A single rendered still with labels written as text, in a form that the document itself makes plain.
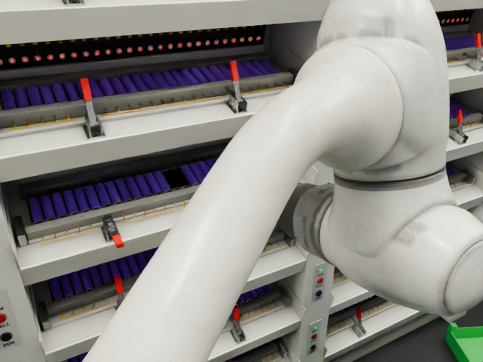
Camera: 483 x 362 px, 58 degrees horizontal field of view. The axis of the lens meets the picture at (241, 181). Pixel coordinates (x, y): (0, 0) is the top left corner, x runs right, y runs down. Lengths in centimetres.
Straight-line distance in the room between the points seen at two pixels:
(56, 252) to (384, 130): 63
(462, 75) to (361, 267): 88
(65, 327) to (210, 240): 75
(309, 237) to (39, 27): 46
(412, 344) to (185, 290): 154
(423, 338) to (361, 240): 138
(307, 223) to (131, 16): 41
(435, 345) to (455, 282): 138
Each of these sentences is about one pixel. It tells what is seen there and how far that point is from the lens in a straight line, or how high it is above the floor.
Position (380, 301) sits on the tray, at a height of 19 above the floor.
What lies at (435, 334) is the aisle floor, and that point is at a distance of 181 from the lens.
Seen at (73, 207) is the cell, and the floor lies 80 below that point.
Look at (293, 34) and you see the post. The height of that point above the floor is 107.
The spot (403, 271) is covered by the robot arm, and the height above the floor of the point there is 98.
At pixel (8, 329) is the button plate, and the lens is 89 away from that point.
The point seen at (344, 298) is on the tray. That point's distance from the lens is 131.
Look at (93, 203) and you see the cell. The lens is 88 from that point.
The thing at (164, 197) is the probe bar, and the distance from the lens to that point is 87.
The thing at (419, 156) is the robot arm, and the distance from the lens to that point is 39.
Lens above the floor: 122
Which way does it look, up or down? 27 degrees down
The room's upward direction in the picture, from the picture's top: straight up
